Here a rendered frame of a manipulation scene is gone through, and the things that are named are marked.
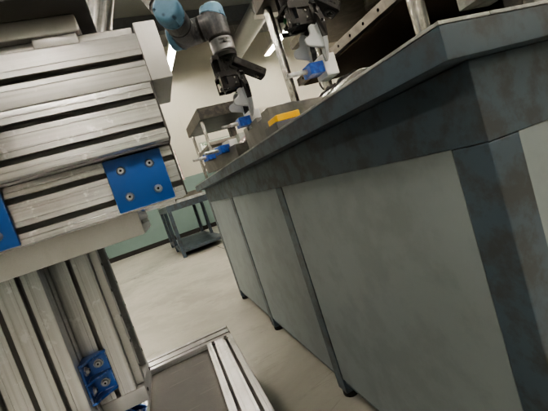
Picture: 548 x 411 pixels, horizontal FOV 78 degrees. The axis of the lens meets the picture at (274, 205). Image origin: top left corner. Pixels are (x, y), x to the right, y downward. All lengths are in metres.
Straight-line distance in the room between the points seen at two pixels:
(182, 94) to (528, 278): 8.40
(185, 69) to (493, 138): 8.57
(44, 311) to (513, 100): 0.80
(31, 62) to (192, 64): 8.39
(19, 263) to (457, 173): 0.69
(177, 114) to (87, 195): 7.91
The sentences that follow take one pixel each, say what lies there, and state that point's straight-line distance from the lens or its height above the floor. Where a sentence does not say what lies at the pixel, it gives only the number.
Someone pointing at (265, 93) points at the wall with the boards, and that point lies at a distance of 9.20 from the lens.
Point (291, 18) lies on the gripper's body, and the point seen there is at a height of 1.05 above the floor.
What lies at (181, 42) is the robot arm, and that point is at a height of 1.19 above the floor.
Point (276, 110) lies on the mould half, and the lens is 0.97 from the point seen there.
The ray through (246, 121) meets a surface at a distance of 1.12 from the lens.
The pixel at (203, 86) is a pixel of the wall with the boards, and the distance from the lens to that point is 8.80.
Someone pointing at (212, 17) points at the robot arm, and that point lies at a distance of 1.20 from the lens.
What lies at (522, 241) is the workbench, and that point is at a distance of 0.47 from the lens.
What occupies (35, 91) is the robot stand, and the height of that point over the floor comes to 0.92.
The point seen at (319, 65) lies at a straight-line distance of 0.92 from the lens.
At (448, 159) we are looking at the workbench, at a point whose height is 0.66.
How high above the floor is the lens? 0.71
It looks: 5 degrees down
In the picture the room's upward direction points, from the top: 18 degrees counter-clockwise
